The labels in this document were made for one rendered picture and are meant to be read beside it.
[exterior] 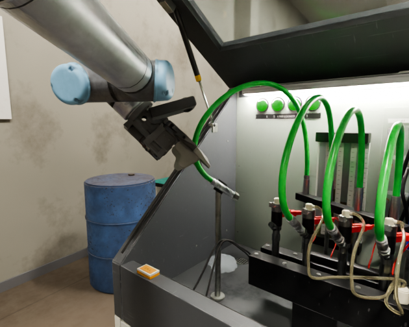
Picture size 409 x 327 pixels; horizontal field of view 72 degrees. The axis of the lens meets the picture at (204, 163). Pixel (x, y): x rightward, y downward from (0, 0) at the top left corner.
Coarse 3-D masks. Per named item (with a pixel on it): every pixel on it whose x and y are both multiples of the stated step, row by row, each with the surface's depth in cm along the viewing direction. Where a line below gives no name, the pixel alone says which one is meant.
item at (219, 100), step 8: (256, 80) 74; (264, 80) 75; (232, 88) 71; (240, 88) 72; (280, 88) 77; (224, 96) 70; (288, 96) 79; (216, 104) 69; (296, 104) 80; (208, 112) 68; (200, 120) 68; (304, 120) 82; (200, 128) 68; (304, 128) 83; (304, 136) 84; (304, 144) 84; (304, 152) 85; (304, 160) 86; (200, 168) 69; (304, 168) 86; (208, 176) 71; (304, 176) 86
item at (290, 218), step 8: (312, 96) 62; (320, 96) 64; (304, 104) 59; (328, 104) 69; (304, 112) 58; (328, 112) 71; (296, 120) 56; (328, 120) 73; (296, 128) 55; (328, 128) 74; (288, 136) 55; (328, 136) 75; (288, 144) 54; (288, 152) 53; (288, 160) 53; (280, 168) 53; (280, 176) 53; (280, 184) 53; (280, 192) 54; (280, 200) 54; (288, 216) 56; (296, 224) 59; (304, 232) 63
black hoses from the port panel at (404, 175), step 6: (408, 144) 70; (408, 150) 69; (408, 156) 69; (408, 168) 72; (402, 174) 71; (402, 180) 71; (402, 186) 71; (402, 192) 70; (402, 198) 71; (408, 198) 72; (408, 204) 72; (402, 216) 74; (408, 216) 73; (408, 222) 73
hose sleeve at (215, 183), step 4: (212, 180) 71; (216, 180) 72; (212, 184) 72; (216, 184) 72; (220, 184) 72; (220, 188) 73; (224, 188) 73; (228, 188) 74; (224, 192) 74; (228, 192) 74; (232, 192) 74; (232, 196) 75
